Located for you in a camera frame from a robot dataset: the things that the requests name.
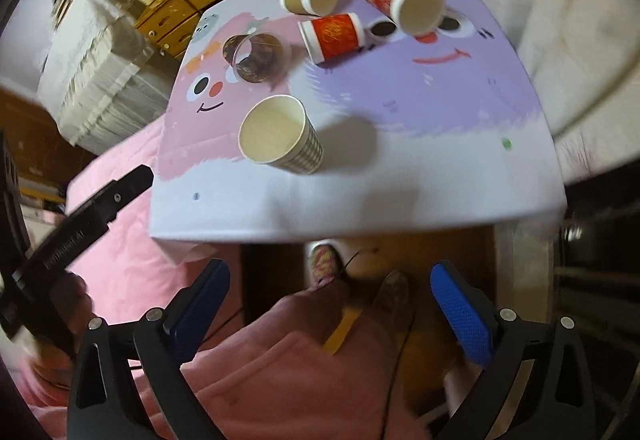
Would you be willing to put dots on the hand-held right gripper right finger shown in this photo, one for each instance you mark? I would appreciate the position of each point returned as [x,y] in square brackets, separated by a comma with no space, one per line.
[462,315]

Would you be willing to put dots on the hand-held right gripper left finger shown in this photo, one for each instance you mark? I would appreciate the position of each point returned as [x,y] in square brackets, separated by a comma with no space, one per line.
[200,312]

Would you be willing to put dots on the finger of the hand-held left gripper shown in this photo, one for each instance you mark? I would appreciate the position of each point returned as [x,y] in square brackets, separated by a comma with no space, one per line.
[131,185]

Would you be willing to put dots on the person's left forearm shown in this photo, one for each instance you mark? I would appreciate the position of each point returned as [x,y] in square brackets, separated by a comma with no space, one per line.
[45,375]

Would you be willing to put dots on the checked paper cup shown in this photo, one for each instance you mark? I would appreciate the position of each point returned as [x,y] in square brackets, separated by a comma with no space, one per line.
[272,130]

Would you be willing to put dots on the clear plastic cup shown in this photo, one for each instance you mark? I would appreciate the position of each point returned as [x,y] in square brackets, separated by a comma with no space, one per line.
[260,65]

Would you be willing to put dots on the small red paper cup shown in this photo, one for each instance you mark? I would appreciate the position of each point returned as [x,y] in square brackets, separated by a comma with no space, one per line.
[335,36]

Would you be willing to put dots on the person's left hand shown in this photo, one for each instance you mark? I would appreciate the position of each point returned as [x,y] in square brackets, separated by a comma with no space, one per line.
[77,295]

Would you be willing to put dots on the grey slipper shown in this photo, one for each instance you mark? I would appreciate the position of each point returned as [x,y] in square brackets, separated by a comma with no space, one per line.
[395,295]

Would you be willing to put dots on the pink blanket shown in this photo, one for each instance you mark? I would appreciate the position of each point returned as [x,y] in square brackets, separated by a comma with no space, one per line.
[125,260]

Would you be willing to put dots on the person's pink trouser legs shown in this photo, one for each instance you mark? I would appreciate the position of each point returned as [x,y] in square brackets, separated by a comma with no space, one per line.
[280,370]

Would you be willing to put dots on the yellow strip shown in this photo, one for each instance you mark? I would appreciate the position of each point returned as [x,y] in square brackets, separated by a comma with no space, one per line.
[340,335]

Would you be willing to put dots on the colourful patterned slipper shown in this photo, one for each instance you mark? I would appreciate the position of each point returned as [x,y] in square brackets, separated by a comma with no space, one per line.
[325,262]

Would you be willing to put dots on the dark metal rack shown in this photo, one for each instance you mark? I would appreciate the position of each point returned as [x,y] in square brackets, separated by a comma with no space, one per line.
[590,260]

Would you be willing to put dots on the cartoon printed table mat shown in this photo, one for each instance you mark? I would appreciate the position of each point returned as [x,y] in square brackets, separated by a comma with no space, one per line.
[400,160]

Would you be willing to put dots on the white curtain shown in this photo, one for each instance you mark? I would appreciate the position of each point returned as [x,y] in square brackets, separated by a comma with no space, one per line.
[550,20]

